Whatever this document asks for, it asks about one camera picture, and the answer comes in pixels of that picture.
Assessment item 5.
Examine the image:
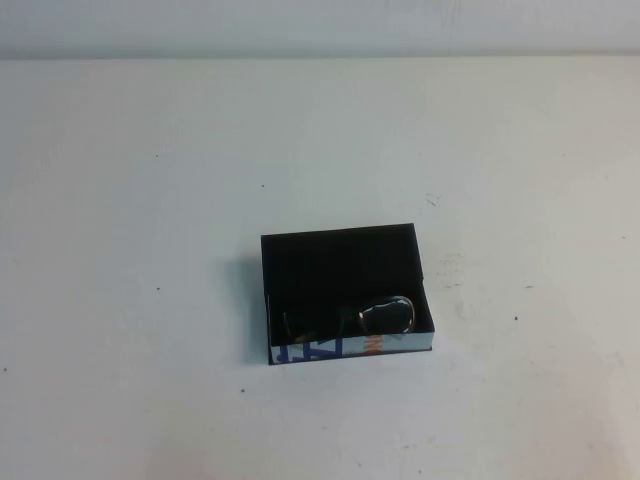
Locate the black open glasses case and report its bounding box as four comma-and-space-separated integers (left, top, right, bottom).
260, 222, 437, 367

